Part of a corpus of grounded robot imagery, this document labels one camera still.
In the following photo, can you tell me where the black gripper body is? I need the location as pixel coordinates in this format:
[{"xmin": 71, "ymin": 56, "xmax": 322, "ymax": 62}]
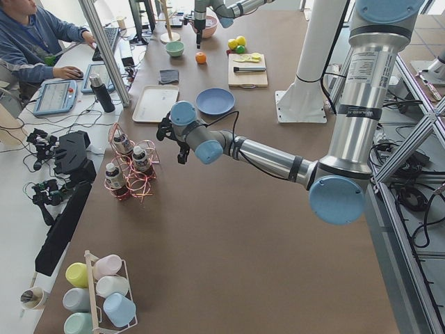
[
  {"xmin": 184, "ymin": 10, "xmax": 207, "ymax": 34},
  {"xmin": 156, "ymin": 112, "xmax": 190, "ymax": 153}
]

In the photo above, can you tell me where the orange mandarin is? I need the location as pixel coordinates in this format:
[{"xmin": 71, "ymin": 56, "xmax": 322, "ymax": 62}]
[{"xmin": 195, "ymin": 52, "xmax": 207, "ymax": 65}]

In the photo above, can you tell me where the blue plate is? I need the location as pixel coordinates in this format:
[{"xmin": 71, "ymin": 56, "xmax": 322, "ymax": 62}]
[{"xmin": 195, "ymin": 88, "xmax": 235, "ymax": 116}]

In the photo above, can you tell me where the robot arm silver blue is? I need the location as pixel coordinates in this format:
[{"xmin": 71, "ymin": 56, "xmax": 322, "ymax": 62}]
[{"xmin": 156, "ymin": 1, "xmax": 422, "ymax": 225}]

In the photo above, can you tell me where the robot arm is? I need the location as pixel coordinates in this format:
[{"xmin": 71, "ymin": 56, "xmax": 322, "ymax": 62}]
[{"xmin": 190, "ymin": 0, "xmax": 273, "ymax": 49}]

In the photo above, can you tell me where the clear ice cubes pile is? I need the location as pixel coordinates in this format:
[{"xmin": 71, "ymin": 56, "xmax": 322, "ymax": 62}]
[{"xmin": 206, "ymin": 17, "xmax": 216, "ymax": 28}]

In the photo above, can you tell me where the pink bowl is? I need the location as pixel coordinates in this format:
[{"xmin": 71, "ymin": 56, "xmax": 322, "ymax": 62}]
[{"xmin": 202, "ymin": 15, "xmax": 218, "ymax": 39}]

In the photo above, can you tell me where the mint green bowl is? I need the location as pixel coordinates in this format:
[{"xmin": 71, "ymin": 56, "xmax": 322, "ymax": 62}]
[{"xmin": 165, "ymin": 41, "xmax": 184, "ymax": 57}]

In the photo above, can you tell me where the cream rectangular tray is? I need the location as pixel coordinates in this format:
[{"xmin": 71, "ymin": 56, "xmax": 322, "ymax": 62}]
[{"xmin": 132, "ymin": 85, "xmax": 179, "ymax": 123}]

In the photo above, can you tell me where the yellow lemon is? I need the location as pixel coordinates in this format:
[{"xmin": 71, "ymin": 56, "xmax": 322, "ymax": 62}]
[
  {"xmin": 227, "ymin": 39, "xmax": 238, "ymax": 50},
  {"xmin": 235, "ymin": 35, "xmax": 246, "ymax": 46}
]

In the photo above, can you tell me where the dark drink bottle middle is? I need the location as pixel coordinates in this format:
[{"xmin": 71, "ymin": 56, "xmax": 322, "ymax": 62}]
[{"xmin": 132, "ymin": 145, "xmax": 154, "ymax": 177}]

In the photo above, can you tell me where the dark drink bottle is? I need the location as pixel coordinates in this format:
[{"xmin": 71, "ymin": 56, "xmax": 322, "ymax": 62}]
[
  {"xmin": 132, "ymin": 145, "xmax": 154, "ymax": 177},
  {"xmin": 105, "ymin": 162, "xmax": 130, "ymax": 200},
  {"xmin": 113, "ymin": 133, "xmax": 134, "ymax": 158}
]

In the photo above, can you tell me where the green lime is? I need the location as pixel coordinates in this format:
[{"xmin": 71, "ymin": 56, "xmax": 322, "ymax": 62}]
[{"xmin": 234, "ymin": 45, "xmax": 245, "ymax": 54}]

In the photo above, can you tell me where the dark drink bottle back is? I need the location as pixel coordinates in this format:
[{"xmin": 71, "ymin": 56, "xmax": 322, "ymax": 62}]
[{"xmin": 113, "ymin": 133, "xmax": 134, "ymax": 158}]

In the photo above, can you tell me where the grey folded cloth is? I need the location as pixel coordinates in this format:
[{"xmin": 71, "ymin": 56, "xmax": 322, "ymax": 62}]
[{"xmin": 159, "ymin": 69, "xmax": 179, "ymax": 85}]

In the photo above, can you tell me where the yellow plastic knife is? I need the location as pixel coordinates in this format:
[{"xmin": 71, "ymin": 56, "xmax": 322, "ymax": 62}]
[{"xmin": 233, "ymin": 58, "xmax": 261, "ymax": 63}]

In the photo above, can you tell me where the wooden cutting board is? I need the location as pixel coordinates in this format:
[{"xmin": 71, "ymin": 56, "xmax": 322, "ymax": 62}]
[{"xmin": 228, "ymin": 52, "xmax": 268, "ymax": 88}]

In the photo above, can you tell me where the dark drink bottle front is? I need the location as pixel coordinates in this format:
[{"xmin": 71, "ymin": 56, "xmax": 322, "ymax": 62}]
[{"xmin": 105, "ymin": 162, "xmax": 130, "ymax": 200}]

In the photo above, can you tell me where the black thermos bottle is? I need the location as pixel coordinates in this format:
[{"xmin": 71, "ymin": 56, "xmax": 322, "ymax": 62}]
[{"xmin": 89, "ymin": 73, "xmax": 115, "ymax": 113}]

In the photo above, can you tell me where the small paper cup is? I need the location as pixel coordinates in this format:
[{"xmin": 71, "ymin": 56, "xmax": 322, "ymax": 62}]
[{"xmin": 115, "ymin": 16, "xmax": 127, "ymax": 30}]

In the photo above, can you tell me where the black keyboard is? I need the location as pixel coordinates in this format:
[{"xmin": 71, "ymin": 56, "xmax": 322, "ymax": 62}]
[{"xmin": 91, "ymin": 26, "xmax": 122, "ymax": 62}]

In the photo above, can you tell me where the blue teach pendant far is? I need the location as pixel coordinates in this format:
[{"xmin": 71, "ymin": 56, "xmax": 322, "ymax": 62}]
[{"xmin": 81, "ymin": 62, "xmax": 115, "ymax": 95}]

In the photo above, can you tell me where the blue teach pendant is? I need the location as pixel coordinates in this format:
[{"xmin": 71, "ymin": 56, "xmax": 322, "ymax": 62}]
[
  {"xmin": 33, "ymin": 80, "xmax": 77, "ymax": 116},
  {"xmin": 81, "ymin": 62, "xmax": 115, "ymax": 95}
]

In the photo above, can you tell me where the blue teach pendant near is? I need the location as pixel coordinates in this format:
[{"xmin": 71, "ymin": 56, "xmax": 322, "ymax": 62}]
[{"xmin": 33, "ymin": 80, "xmax": 77, "ymax": 116}]

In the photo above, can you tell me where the black handheld gripper device upper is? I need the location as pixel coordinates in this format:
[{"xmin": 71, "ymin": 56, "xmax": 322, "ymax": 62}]
[{"xmin": 26, "ymin": 128, "xmax": 58, "ymax": 171}]

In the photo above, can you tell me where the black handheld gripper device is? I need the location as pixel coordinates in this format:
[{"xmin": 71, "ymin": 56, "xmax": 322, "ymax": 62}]
[
  {"xmin": 31, "ymin": 179, "xmax": 69, "ymax": 226},
  {"xmin": 26, "ymin": 128, "xmax": 58, "ymax": 171}
]

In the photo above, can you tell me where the pink cup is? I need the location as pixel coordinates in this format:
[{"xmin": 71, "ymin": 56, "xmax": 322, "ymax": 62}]
[{"xmin": 92, "ymin": 254, "xmax": 122, "ymax": 280}]

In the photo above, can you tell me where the black handheld gripper device lower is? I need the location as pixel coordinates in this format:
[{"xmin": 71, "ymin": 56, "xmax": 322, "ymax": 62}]
[{"xmin": 31, "ymin": 179, "xmax": 69, "ymax": 226}]

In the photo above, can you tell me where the white cup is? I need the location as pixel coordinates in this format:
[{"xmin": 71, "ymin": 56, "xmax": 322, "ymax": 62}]
[{"xmin": 96, "ymin": 276, "xmax": 129, "ymax": 298}]

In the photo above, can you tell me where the yellow cup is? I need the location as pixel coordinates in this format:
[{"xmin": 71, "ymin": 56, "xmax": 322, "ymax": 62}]
[{"xmin": 65, "ymin": 262, "xmax": 88, "ymax": 288}]

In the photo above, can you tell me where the seated person blue hoodie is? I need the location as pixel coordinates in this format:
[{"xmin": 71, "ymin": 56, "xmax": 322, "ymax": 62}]
[{"xmin": 1, "ymin": 1, "xmax": 95, "ymax": 104}]

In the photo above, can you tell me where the copper wire bottle rack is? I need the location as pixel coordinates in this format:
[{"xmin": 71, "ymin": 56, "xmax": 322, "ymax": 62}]
[{"xmin": 104, "ymin": 122, "xmax": 160, "ymax": 202}]

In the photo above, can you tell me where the aluminium frame post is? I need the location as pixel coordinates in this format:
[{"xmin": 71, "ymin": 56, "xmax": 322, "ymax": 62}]
[{"xmin": 79, "ymin": 0, "xmax": 131, "ymax": 107}]

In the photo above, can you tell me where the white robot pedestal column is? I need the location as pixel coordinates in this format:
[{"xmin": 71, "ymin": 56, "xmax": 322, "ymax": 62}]
[{"xmin": 275, "ymin": 0, "xmax": 349, "ymax": 123}]

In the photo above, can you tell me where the white wire cup rack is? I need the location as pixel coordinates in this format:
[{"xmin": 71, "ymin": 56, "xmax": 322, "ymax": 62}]
[{"xmin": 84, "ymin": 250, "xmax": 138, "ymax": 333}]

